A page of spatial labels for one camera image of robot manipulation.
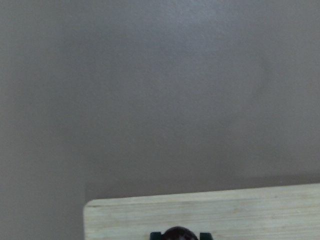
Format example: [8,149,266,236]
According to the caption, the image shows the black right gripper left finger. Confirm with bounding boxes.
[149,232,162,240]

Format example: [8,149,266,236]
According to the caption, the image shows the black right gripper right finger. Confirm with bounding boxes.
[199,232,213,240]

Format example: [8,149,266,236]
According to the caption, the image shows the dark red cherry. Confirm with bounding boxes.
[161,226,198,240]

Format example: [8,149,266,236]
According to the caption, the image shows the bamboo cutting board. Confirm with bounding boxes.
[83,183,320,240]

